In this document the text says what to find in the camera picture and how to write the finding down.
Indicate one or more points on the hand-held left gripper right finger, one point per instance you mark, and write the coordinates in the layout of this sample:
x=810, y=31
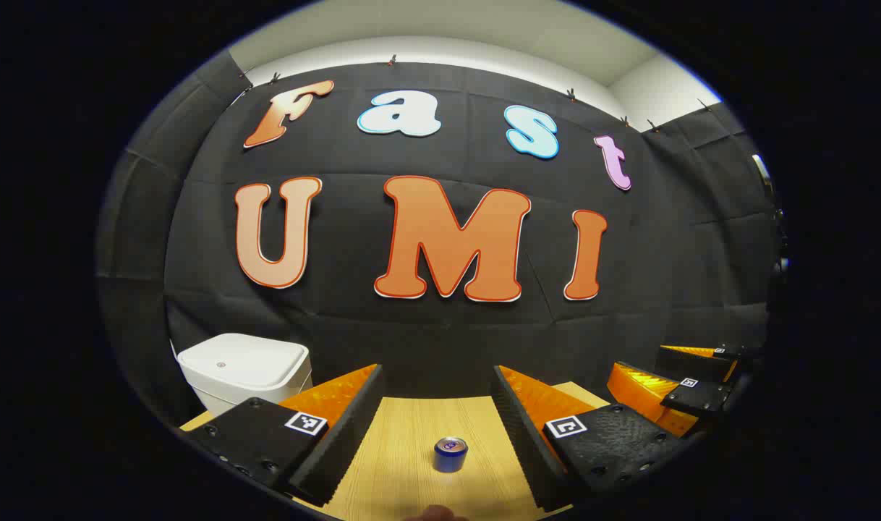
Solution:
x=520, y=434

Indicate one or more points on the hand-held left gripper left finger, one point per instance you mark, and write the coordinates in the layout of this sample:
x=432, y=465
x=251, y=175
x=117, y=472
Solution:
x=343, y=434

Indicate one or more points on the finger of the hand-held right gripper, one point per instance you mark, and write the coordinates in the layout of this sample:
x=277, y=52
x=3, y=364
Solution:
x=694, y=362
x=697, y=396

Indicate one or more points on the blue pop can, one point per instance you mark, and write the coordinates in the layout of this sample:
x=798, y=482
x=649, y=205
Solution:
x=450, y=456

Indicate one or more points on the white desktop garbage bin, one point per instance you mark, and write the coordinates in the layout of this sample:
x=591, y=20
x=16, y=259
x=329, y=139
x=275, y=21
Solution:
x=241, y=365

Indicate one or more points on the wooden desktop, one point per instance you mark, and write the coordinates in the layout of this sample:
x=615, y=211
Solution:
x=404, y=434

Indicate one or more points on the black backdrop cloth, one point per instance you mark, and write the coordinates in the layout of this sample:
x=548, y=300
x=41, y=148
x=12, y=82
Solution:
x=354, y=333

